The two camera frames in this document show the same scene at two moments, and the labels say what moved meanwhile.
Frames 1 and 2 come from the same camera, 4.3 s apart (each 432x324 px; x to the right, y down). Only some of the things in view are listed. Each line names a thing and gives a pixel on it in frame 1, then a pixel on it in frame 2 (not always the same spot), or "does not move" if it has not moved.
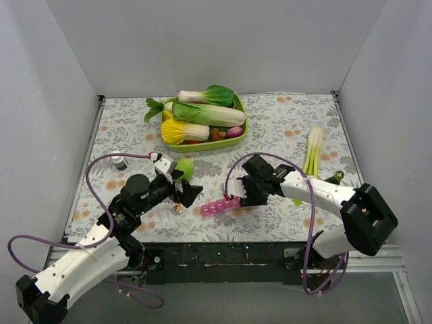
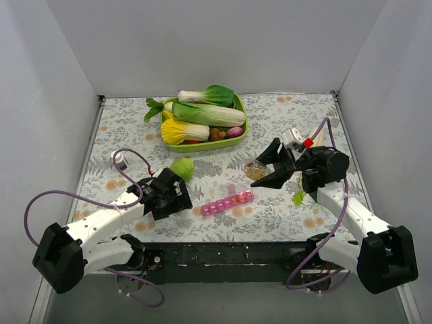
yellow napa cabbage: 177,132 does not move
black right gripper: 248,192 to 288,162
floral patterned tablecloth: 124,143 does not move
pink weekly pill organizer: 218,205 does not move
